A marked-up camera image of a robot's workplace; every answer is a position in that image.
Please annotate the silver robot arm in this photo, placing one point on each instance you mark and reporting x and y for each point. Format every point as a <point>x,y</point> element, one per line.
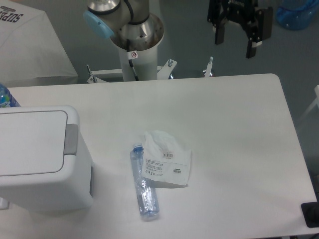
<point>108,17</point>

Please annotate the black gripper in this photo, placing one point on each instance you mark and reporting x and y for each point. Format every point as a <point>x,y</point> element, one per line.
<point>255,21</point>

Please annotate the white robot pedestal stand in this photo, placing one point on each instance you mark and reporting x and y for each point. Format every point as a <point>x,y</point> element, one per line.
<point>135,66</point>

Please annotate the blue labelled bottle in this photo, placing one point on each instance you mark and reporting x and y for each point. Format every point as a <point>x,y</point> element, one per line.
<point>7,100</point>

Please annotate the white printed t-shirt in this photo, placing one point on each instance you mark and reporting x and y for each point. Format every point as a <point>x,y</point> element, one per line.
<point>29,46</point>

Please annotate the grey trash can push button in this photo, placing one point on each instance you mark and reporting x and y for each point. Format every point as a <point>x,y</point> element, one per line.
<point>71,139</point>

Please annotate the black device at table edge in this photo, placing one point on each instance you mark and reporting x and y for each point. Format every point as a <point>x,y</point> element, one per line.
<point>310,212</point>

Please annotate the empty clear plastic bottle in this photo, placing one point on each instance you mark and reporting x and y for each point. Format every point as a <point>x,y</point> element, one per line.
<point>146,194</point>

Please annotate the blue water jug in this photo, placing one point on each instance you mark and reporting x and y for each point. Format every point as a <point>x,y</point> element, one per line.
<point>296,14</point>

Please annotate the white trash can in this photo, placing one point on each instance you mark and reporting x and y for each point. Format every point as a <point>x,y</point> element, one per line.
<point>34,172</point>

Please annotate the white plastic packaging bag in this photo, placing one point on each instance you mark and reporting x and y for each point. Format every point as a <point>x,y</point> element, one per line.
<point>165,160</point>

